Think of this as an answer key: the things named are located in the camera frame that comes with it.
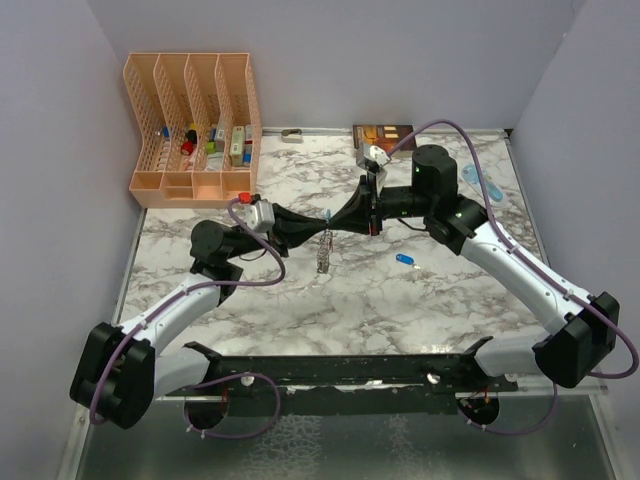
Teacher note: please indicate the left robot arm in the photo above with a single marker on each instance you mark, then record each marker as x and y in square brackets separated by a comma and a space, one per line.
[117, 376]

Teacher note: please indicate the brown book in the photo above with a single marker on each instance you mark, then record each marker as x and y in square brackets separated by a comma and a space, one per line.
[385, 136]

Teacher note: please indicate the orange plastic file organizer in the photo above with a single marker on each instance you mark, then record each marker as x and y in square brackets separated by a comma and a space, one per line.
[197, 97]

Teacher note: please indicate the red round bottle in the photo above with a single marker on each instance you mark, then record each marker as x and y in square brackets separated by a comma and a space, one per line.
[187, 148]

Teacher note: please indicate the metal keyring holder blue handle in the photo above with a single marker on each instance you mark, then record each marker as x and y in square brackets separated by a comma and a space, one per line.
[324, 252]

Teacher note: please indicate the blue packaged toothbrush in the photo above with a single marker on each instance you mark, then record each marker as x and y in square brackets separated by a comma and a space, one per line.
[469, 175]

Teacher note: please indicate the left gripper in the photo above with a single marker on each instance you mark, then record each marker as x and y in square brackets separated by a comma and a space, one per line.
[292, 229]

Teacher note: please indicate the blue key tag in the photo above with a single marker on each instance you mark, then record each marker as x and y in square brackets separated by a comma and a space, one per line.
[408, 261]

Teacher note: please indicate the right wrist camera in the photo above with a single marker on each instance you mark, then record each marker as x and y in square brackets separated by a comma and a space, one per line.
[372, 159]

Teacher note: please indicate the green white box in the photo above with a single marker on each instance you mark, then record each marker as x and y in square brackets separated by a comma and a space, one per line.
[236, 150]

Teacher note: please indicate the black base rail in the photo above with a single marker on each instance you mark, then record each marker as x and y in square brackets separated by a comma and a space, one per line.
[328, 385]

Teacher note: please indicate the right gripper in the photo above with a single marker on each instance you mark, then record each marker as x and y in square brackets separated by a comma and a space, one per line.
[358, 215]

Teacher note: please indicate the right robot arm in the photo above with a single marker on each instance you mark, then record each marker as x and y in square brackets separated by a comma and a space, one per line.
[577, 326]

